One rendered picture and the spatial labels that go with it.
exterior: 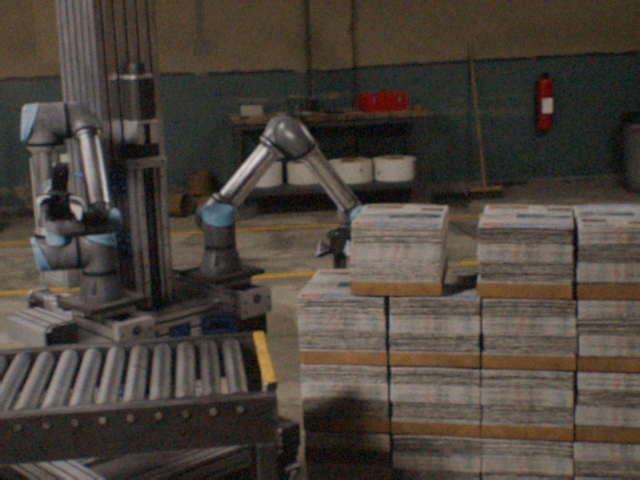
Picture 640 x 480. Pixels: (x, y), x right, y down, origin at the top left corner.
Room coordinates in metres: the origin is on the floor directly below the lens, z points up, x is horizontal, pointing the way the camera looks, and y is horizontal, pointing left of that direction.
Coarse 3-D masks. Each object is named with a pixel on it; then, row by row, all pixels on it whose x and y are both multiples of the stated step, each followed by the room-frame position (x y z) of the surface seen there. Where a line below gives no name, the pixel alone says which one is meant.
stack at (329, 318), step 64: (320, 320) 3.09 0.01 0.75; (384, 320) 3.04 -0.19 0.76; (448, 320) 3.02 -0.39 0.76; (512, 320) 2.98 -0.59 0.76; (576, 320) 2.97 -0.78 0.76; (320, 384) 3.08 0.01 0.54; (384, 384) 3.05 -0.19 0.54; (448, 384) 3.00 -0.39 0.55; (512, 384) 2.97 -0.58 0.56; (576, 384) 2.99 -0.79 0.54; (320, 448) 3.10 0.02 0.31; (384, 448) 3.05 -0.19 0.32; (448, 448) 3.01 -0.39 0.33; (512, 448) 2.97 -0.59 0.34; (576, 448) 2.93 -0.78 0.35
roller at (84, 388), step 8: (88, 352) 2.69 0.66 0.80; (96, 352) 2.69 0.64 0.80; (88, 360) 2.61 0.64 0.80; (96, 360) 2.63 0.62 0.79; (80, 368) 2.58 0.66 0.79; (88, 368) 2.55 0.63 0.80; (96, 368) 2.58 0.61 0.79; (80, 376) 2.49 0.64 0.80; (88, 376) 2.49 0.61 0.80; (96, 376) 2.54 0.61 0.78; (80, 384) 2.42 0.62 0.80; (88, 384) 2.43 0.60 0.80; (80, 392) 2.36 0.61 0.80; (88, 392) 2.38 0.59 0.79; (72, 400) 2.32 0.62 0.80; (80, 400) 2.31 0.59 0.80; (88, 400) 2.34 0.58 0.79
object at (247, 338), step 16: (192, 336) 2.80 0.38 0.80; (208, 336) 2.79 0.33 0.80; (224, 336) 2.79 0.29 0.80; (240, 336) 2.78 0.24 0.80; (0, 352) 2.71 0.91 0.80; (16, 352) 2.71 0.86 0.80; (32, 352) 2.71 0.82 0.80; (80, 352) 2.72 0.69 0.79; (128, 352) 2.74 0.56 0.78; (176, 352) 2.75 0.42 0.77; (256, 352) 2.78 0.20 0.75; (32, 368) 2.70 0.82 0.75; (224, 368) 2.77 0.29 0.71; (256, 368) 2.78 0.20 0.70; (48, 384) 2.71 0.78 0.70; (96, 384) 2.73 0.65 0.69
